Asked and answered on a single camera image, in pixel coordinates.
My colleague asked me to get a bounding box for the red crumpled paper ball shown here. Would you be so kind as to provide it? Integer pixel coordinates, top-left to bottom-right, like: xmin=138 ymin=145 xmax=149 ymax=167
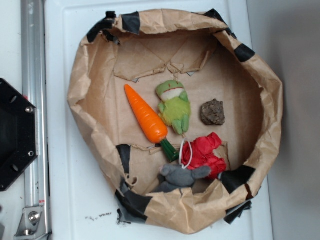
xmin=180 ymin=132 xmax=227 ymax=180

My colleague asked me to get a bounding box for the orange plastic toy carrot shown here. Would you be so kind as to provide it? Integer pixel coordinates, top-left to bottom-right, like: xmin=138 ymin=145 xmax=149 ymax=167
xmin=124 ymin=84 xmax=179 ymax=162

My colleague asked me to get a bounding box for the green plush frog toy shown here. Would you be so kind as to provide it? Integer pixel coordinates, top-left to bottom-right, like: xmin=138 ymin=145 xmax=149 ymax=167
xmin=156 ymin=80 xmax=192 ymax=135

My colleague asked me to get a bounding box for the metal corner bracket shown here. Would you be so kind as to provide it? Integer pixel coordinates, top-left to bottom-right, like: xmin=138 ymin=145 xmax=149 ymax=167
xmin=14 ymin=206 xmax=50 ymax=240

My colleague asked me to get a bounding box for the brown grey rock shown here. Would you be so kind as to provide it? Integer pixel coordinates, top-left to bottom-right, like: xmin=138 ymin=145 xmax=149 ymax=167
xmin=200 ymin=99 xmax=226 ymax=126

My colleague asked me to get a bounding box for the brown paper bag container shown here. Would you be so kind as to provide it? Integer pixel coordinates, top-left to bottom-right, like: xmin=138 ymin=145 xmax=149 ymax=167
xmin=67 ymin=9 xmax=283 ymax=234

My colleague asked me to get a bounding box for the grey plush mouse toy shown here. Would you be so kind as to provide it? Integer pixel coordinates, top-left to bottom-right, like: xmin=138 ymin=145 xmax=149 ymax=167
xmin=152 ymin=164 xmax=212 ymax=193

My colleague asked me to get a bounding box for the aluminium extrusion rail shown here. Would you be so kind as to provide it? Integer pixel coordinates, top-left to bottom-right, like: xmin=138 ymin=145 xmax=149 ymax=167
xmin=21 ymin=0 xmax=52 ymax=240

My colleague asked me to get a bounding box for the black hexagonal robot base plate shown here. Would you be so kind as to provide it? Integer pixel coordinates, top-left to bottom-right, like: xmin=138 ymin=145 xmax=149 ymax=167
xmin=0 ymin=78 xmax=38 ymax=192

